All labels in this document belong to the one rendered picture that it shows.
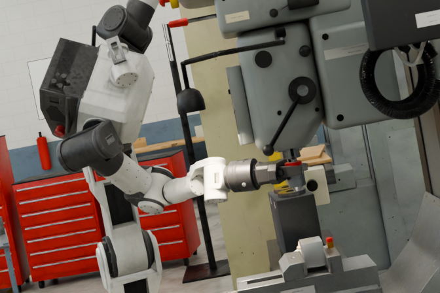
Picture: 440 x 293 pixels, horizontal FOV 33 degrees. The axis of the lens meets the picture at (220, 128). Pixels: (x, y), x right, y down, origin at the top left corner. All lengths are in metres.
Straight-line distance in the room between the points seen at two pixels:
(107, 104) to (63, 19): 9.23
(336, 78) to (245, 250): 2.04
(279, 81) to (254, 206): 1.92
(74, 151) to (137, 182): 0.23
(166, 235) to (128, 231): 4.14
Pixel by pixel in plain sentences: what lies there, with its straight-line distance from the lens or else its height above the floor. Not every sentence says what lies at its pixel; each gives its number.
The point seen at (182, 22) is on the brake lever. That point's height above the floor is 1.70.
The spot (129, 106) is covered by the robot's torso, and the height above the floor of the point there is 1.50.
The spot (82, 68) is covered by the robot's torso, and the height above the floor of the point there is 1.63.
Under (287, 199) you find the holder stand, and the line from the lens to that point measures 2.29.
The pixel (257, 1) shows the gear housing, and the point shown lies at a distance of 1.85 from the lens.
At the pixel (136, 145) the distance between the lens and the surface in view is 10.74.
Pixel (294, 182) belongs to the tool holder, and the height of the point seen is 1.22.
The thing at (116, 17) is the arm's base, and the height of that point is 1.77.
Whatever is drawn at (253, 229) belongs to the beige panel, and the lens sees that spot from 3.75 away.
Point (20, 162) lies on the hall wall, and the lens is 11.50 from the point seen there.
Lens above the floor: 1.50
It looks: 3 degrees down
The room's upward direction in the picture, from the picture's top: 11 degrees counter-clockwise
